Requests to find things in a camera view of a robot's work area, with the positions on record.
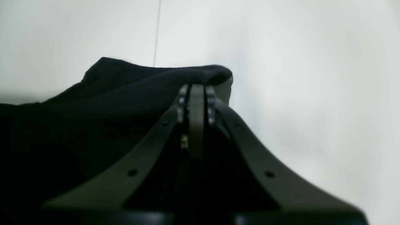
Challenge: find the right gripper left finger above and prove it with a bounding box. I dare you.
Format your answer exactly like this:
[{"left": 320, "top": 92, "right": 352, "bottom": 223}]
[{"left": 43, "top": 84, "right": 190, "bottom": 210}]

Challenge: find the black T-shirt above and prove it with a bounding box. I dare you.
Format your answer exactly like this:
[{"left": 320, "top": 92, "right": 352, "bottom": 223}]
[{"left": 0, "top": 57, "right": 233, "bottom": 224}]

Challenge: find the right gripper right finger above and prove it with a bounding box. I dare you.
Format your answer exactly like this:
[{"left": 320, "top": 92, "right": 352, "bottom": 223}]
[{"left": 205, "top": 86, "right": 364, "bottom": 216}]

